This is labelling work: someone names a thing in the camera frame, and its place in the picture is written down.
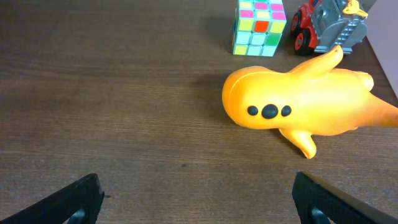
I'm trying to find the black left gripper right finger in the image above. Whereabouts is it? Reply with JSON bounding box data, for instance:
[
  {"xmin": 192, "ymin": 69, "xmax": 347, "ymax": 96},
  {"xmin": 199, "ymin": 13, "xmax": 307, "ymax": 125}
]
[{"xmin": 292, "ymin": 172, "xmax": 397, "ymax": 224}]

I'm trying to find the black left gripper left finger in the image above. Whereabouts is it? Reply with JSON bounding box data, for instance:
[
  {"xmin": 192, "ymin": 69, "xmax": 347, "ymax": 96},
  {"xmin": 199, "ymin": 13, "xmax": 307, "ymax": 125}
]
[{"xmin": 1, "ymin": 173, "xmax": 104, "ymax": 224}]

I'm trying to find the yellow rubber animal toy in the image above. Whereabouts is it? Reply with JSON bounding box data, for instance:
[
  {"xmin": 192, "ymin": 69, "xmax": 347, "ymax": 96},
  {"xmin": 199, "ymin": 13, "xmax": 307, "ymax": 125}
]
[{"xmin": 222, "ymin": 45, "xmax": 397, "ymax": 159}]

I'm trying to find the red grey toy truck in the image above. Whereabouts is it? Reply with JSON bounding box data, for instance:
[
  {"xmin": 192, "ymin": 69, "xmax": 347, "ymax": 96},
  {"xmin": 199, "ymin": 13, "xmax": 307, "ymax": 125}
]
[{"xmin": 290, "ymin": 0, "xmax": 368, "ymax": 56}]

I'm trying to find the pastel rubik's cube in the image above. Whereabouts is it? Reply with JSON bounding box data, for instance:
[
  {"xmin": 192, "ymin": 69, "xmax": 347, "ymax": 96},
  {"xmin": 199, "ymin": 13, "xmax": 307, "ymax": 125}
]
[{"xmin": 232, "ymin": 0, "xmax": 287, "ymax": 57}]

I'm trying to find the beige cardboard box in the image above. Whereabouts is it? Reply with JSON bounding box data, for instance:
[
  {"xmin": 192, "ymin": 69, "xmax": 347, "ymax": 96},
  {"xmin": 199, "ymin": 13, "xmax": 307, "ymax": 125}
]
[{"xmin": 366, "ymin": 0, "xmax": 397, "ymax": 96}]

